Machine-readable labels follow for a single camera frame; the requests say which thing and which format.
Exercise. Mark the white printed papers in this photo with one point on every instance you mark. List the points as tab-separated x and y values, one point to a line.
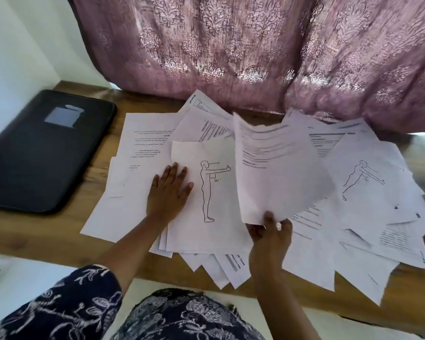
382	209

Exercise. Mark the person's left hand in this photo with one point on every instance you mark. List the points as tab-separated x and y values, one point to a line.
168	198

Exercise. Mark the person's left forearm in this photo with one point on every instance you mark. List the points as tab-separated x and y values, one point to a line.
131	251

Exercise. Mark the person's right forearm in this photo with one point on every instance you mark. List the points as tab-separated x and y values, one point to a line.
280	308

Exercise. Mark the pink patterned curtain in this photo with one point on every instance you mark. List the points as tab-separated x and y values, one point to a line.
269	46

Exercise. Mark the black folder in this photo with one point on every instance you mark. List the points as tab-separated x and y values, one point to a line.
42	155

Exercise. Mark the person's right hand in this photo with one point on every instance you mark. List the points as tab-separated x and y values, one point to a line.
269	244

